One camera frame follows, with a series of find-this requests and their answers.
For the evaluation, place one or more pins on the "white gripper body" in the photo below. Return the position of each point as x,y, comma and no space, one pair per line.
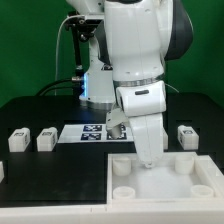
147,133

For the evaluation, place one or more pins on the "white square table top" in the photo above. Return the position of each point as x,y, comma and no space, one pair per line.
178,176

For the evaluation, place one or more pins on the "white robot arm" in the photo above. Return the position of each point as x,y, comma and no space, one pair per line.
130,41

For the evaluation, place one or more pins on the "white sheet with markers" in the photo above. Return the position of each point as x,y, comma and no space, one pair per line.
78,133

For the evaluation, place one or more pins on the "white block left edge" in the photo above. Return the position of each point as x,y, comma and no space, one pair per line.
1,171

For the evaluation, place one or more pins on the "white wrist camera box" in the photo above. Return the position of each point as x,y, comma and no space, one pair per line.
142,100

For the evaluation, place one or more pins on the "white front rail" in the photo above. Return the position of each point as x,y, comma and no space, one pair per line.
196,212

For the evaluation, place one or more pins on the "black camera on stand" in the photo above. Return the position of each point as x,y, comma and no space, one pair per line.
80,30

